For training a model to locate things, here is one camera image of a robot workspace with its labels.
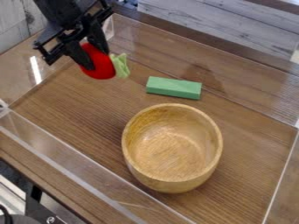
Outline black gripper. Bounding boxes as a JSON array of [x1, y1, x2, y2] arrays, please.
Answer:
[[31, 0, 113, 70]]

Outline wooden bowl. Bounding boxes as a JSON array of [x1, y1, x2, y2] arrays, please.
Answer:
[[121, 103, 222, 193]]

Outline clear acrylic tray walls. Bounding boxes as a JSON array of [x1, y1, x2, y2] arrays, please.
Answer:
[[0, 16, 299, 224]]

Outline black cable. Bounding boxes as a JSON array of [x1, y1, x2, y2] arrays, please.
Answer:
[[0, 204, 13, 224]]

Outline red plush strawberry toy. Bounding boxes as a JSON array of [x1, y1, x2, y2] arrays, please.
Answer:
[[79, 43, 130, 80]]

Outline green rectangular block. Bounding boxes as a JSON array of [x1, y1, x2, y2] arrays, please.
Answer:
[[145, 76, 201, 100]]

